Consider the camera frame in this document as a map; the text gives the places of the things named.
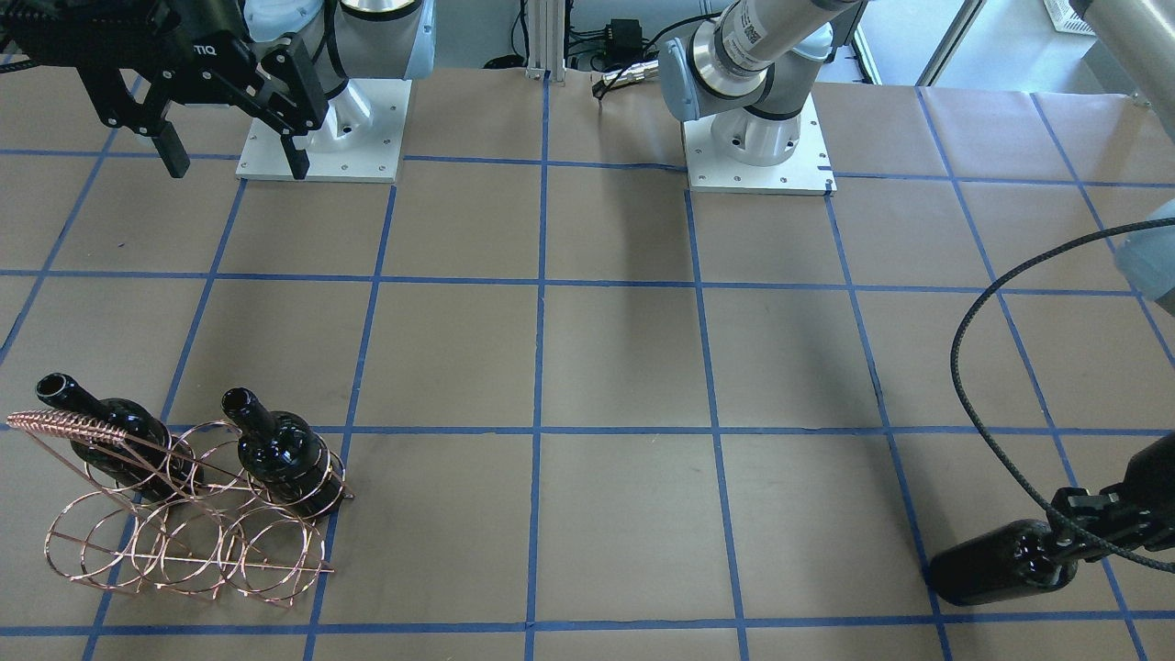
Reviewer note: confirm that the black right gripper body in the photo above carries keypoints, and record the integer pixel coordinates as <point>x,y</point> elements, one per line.
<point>195,57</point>

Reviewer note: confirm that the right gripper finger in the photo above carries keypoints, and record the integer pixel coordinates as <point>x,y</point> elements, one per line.
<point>293,147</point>
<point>171,150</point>

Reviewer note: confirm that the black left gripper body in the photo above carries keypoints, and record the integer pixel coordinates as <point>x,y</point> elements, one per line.
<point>1153,496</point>

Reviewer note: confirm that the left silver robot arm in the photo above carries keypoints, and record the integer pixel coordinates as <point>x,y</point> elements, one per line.
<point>732,63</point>

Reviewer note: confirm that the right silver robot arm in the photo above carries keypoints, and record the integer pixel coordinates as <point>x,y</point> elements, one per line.
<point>326,83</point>

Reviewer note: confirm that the black power brick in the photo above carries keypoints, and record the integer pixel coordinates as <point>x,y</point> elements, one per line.
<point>623,40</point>

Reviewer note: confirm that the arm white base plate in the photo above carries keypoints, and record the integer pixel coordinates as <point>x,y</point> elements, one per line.
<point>360,141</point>
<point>738,153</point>

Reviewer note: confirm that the aluminium frame post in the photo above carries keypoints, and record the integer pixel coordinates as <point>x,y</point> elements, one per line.
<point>546,30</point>

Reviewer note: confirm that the copper wire wine basket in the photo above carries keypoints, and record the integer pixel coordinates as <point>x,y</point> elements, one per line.
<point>218,532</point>

